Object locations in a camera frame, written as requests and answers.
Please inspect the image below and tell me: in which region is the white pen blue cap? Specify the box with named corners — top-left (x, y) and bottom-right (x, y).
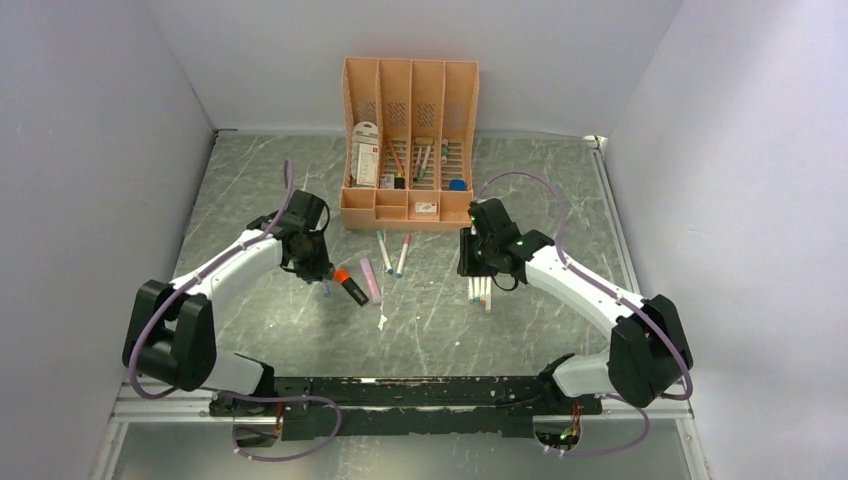
top-left (472, 277), bottom-right (481, 302)

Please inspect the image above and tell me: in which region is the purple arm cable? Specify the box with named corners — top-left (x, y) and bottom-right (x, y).
top-left (127, 156), bottom-right (344, 463)
top-left (473, 172), bottom-right (695, 458)

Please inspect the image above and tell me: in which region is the white eraser box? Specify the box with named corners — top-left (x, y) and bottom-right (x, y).
top-left (414, 202), bottom-right (438, 216)

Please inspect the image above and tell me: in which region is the white packaged item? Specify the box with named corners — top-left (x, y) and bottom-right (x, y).
top-left (352, 121), bottom-right (381, 188)

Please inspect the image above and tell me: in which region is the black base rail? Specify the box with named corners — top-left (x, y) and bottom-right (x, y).
top-left (209, 376), bottom-right (602, 440)

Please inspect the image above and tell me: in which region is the orange black highlighter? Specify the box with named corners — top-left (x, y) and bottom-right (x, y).
top-left (333, 268), bottom-right (369, 306)

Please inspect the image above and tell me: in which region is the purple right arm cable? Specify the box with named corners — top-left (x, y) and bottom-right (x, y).
top-left (473, 172), bottom-right (695, 458)

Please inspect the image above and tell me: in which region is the pink highlighter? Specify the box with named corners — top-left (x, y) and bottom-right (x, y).
top-left (360, 258), bottom-right (382, 304)

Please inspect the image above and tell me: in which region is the white pen pink cap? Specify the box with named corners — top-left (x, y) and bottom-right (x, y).
top-left (395, 233), bottom-right (412, 278)

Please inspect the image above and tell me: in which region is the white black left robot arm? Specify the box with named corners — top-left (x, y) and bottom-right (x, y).
top-left (122, 190), bottom-right (335, 416)

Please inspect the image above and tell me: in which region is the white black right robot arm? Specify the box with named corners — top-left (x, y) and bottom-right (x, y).
top-left (457, 199), bottom-right (693, 414)

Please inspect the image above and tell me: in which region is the orange plastic desk organizer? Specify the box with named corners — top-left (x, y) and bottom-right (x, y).
top-left (339, 57), bottom-right (480, 231)

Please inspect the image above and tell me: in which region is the white pen green cap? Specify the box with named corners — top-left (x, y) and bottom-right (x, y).
top-left (376, 231), bottom-right (394, 275)

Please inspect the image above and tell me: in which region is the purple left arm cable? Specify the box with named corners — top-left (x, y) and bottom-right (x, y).
top-left (127, 156), bottom-right (344, 463)

